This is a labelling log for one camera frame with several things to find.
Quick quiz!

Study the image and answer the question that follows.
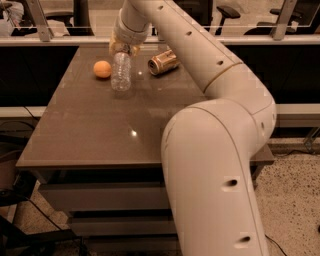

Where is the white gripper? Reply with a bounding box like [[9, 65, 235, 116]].
[[109, 9, 150, 56]]

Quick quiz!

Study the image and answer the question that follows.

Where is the clear plastic water bottle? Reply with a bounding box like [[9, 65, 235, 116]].
[[111, 52, 131, 91]]

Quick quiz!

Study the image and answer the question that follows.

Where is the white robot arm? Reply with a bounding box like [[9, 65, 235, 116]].
[[111, 0, 276, 256]]

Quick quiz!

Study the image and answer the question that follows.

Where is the orange fruit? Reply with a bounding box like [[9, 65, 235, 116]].
[[93, 61, 112, 79]]

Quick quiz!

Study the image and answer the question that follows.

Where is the gold soda can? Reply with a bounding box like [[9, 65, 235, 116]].
[[148, 50, 180, 76]]

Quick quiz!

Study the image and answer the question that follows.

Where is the grey drawer cabinet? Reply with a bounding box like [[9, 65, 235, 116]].
[[15, 44, 275, 253]]

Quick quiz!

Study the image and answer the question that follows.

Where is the top grey drawer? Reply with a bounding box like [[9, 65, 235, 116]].
[[38, 182, 169, 212]]

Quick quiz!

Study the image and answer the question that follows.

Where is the grey drawer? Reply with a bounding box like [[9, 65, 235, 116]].
[[38, 182, 169, 212], [85, 235, 180, 252], [68, 216, 176, 236]]

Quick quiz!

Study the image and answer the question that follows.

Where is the middle grey drawer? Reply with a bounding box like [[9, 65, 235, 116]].
[[68, 216, 176, 236]]

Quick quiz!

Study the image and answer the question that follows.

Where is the bottom grey drawer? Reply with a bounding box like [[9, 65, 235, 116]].
[[85, 235, 180, 252]]

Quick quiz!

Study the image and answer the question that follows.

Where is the glass partition rail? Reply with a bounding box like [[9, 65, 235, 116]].
[[0, 34, 320, 47]]

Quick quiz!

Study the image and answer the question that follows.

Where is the black floor cable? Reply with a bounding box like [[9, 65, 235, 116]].
[[264, 234, 289, 256]]

